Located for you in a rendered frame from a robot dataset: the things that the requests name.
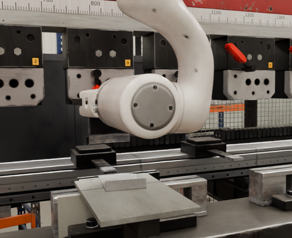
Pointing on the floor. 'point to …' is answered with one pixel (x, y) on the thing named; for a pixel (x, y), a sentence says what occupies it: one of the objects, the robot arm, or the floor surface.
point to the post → (250, 113)
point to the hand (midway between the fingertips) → (97, 100)
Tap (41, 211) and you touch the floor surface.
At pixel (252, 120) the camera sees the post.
